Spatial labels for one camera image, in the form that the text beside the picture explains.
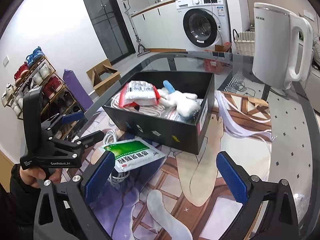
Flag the white front-load washing machine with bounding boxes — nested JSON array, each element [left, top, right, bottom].
[[175, 0, 231, 51]]

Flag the person's left hand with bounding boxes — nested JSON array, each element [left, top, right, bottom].
[[20, 167, 62, 188]]

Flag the mop with metal handle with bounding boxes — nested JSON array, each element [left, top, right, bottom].
[[123, 2, 150, 57]]

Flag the purple rolled yoga mat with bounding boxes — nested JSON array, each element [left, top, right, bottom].
[[63, 69, 93, 111]]

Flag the white woven basket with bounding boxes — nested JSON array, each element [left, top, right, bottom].
[[233, 29, 255, 56]]

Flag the wooden shoe rack with shoes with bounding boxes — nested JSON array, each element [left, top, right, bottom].
[[1, 47, 84, 136]]

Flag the green white medicine sachet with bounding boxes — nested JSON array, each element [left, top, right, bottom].
[[100, 138, 167, 173]]

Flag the white kitchen base cabinets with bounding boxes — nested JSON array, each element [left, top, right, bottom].
[[132, 2, 185, 51]]

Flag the black cardboard storage box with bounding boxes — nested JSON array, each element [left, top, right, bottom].
[[103, 71, 214, 154]]

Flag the white plush toy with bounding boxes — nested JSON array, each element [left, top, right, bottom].
[[157, 80, 201, 119]]

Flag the white coiled cable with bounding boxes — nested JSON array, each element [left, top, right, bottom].
[[102, 128, 131, 186]]

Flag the open brown cardboard box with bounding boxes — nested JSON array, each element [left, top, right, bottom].
[[87, 59, 121, 96]]

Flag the white electric kettle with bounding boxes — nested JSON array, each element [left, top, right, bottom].
[[252, 2, 313, 90]]

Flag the red white soft packet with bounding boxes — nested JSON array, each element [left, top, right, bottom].
[[119, 80, 160, 108]]

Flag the white printed sachet in box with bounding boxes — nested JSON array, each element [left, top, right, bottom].
[[161, 109, 181, 121]]

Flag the anime print desk mat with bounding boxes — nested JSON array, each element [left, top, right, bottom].
[[91, 92, 272, 239]]

